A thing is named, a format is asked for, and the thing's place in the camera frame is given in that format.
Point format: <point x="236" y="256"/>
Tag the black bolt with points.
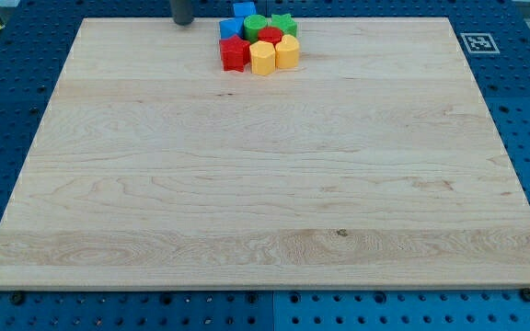
<point x="525" y="294"/>
<point x="17" y="298"/>

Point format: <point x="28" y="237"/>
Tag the light wooden board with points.
<point x="374" y="164"/>

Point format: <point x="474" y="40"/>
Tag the yellow hexagon block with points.
<point x="262" y="57"/>

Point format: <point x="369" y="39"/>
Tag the red cylinder block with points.
<point x="271" y="35"/>

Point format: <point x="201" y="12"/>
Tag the blue triangle block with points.
<point x="230" y="27"/>

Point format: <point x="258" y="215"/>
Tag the green star block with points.
<point x="285" y="23"/>

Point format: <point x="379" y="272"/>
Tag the black bolt front right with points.
<point x="525" y="294"/>

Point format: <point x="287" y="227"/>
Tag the white fiducial marker tag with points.
<point x="479" y="43"/>

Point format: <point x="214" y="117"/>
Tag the green cylinder block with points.
<point x="252" y="25"/>

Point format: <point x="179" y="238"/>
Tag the red star block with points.
<point x="234" y="53"/>

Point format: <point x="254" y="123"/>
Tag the blue cube block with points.
<point x="244" y="9"/>

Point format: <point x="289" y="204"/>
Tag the yellow heart block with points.
<point x="287" y="52"/>

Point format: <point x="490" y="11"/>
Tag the black bolt front left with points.
<point x="17" y="298"/>

